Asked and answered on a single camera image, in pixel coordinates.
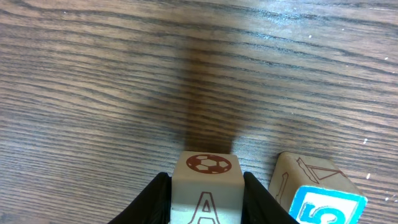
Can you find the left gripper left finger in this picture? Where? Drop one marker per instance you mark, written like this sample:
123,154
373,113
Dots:
151,206

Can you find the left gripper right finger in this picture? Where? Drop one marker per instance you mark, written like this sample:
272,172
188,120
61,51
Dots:
259,206

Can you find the wooden letter A block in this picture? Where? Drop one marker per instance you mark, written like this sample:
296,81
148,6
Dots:
207,188

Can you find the blue number five block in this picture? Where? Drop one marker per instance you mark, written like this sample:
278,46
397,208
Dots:
314,190

